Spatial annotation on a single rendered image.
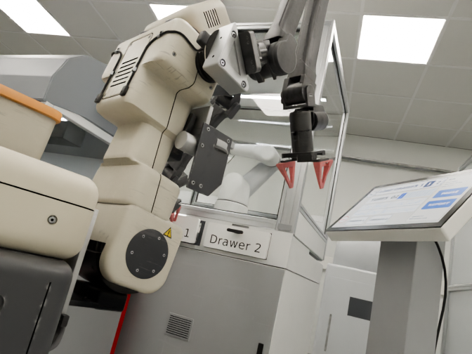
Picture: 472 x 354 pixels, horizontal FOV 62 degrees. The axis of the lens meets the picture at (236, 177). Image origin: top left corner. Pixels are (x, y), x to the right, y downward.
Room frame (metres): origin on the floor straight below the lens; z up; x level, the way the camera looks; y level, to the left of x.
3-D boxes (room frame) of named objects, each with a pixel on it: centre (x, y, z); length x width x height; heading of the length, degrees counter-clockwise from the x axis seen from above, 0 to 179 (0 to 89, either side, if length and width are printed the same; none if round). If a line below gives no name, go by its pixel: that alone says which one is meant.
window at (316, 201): (2.06, -0.45, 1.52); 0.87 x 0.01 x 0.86; 157
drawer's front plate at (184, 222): (1.79, 0.24, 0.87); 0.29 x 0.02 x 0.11; 67
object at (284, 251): (2.26, 0.00, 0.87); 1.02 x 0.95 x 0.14; 67
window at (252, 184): (1.84, 0.18, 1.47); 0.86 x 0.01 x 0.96; 67
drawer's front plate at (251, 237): (1.71, -0.06, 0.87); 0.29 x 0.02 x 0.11; 67
